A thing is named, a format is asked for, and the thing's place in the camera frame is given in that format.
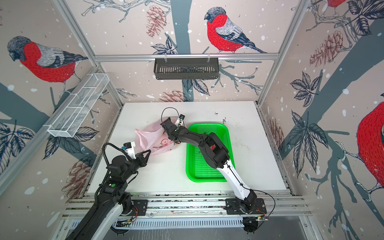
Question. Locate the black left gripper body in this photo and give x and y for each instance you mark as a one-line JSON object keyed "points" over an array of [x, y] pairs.
{"points": [[139, 162]]}

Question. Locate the pink plastic bag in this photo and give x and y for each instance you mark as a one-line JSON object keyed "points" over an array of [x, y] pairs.
{"points": [[153, 138]]}

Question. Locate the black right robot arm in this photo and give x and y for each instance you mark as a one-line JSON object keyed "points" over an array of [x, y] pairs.
{"points": [[217, 157]]}

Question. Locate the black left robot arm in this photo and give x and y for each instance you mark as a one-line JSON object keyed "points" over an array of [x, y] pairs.
{"points": [[112, 200]]}

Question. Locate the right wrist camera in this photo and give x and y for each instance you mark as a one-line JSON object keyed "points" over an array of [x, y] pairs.
{"points": [[180, 120]]}

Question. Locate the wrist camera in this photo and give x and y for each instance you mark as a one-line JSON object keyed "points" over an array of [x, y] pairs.
{"points": [[180, 120], [129, 149]]}

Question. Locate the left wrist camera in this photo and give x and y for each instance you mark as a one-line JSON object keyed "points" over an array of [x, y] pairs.
{"points": [[129, 149]]}

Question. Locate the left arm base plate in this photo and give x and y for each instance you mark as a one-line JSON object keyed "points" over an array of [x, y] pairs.
{"points": [[135, 208]]}

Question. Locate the black hanging wall basket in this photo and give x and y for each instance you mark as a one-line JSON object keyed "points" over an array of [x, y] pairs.
{"points": [[186, 69]]}

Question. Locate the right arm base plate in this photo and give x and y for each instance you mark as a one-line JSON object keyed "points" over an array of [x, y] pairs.
{"points": [[238, 207]]}

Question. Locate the aluminium mounting rail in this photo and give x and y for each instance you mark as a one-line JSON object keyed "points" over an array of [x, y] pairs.
{"points": [[204, 210]]}

